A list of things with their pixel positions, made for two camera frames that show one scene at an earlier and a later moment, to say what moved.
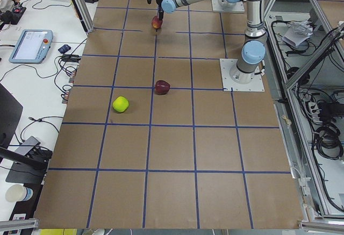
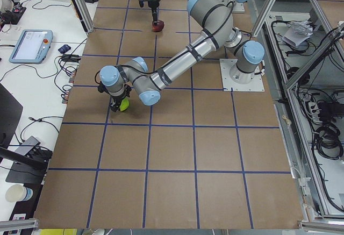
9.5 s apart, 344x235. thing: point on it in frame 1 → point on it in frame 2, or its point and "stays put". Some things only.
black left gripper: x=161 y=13 → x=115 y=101
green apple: x=120 y=104 stays put
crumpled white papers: x=298 y=32 stays put
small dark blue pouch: x=64 y=48 stays put
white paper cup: x=17 y=192 stays put
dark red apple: x=162 y=87 → x=159 y=27
